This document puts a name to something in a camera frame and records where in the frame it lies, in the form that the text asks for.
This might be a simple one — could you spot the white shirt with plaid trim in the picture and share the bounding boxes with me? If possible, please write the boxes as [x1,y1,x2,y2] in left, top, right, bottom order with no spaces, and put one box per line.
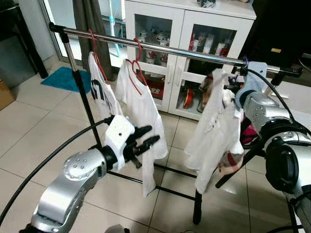
[184,68,245,195]

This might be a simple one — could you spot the plain white T-shirt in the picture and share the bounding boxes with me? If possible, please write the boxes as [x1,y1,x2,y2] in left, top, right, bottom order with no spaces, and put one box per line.
[116,58,169,197]

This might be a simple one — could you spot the red box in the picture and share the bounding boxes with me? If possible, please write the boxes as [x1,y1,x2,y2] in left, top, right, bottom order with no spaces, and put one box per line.
[145,79,164,100]

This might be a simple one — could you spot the white T-shirt with black print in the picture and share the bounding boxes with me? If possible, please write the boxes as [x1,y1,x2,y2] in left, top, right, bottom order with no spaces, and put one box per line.
[88,51,123,119]

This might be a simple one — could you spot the red and yellow toy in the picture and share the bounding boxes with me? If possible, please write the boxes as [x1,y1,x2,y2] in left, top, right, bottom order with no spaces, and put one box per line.
[182,87,195,110]

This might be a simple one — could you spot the black and pink object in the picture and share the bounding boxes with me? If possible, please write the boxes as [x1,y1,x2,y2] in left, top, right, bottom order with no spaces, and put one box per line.
[242,124,260,146]

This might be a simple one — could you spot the white low drawer cabinet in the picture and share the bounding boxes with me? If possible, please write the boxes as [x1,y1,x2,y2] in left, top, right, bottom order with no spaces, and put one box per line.
[265,78,311,115]

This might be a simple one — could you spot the black and chrome clothes rack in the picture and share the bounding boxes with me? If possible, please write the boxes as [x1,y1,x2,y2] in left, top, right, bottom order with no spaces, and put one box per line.
[49,22,303,225]

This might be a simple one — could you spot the large black box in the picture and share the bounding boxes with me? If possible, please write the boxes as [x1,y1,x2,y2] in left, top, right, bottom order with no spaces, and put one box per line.
[238,0,311,69]

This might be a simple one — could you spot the white glass door cabinet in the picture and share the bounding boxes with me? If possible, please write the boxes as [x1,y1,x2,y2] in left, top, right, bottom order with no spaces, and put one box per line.
[124,0,257,119]

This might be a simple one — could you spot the teal floor mat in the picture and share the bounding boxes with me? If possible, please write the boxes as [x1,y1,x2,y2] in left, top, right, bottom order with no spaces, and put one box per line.
[40,67,93,93]

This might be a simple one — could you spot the dark brown curtain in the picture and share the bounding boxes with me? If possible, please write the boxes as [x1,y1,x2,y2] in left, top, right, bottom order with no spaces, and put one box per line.
[73,0,122,68]

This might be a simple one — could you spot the glass sliding door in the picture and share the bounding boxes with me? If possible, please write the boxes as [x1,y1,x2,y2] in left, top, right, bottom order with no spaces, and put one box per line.
[43,0,127,68]

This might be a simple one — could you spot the brown cardboard box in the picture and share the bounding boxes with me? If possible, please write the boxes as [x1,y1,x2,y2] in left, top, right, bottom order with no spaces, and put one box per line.
[0,80,15,111]

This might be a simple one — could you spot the dark side cabinet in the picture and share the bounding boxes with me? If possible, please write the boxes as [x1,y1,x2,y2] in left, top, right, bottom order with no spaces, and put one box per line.
[0,0,49,88]

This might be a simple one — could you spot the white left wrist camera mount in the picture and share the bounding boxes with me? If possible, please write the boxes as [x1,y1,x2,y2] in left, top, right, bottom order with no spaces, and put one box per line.
[104,115,136,171]

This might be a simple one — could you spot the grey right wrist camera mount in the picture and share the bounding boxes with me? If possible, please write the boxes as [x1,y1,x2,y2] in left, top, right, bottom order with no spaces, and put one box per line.
[241,62,268,98]

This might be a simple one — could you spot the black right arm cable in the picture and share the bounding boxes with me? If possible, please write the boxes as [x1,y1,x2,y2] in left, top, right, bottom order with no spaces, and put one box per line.
[245,69,311,136]

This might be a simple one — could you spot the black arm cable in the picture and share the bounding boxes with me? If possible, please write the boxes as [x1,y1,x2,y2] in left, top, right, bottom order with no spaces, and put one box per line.
[245,69,311,136]
[0,116,113,226]

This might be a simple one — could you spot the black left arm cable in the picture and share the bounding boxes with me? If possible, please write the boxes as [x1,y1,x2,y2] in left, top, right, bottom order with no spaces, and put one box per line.
[0,116,113,226]

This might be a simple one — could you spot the red wire clothes hanger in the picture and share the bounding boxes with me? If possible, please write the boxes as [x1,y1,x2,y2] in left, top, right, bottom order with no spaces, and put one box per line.
[127,38,149,96]
[88,29,110,84]

